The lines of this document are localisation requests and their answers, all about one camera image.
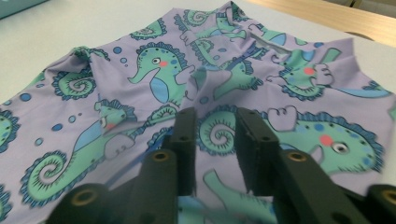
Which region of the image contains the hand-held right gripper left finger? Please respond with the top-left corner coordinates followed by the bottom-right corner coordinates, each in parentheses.
top-left (124, 106), bottom-right (198, 224)

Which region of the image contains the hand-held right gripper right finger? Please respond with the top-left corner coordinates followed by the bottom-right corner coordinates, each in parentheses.
top-left (234, 106), bottom-right (372, 224)

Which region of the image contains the purple seahorse print swimsuit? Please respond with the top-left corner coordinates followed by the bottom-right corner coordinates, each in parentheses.
top-left (0, 1), bottom-right (396, 224)

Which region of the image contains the turquoise plastic basket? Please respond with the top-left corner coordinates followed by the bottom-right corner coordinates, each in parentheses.
top-left (0, 0), bottom-right (49, 20)

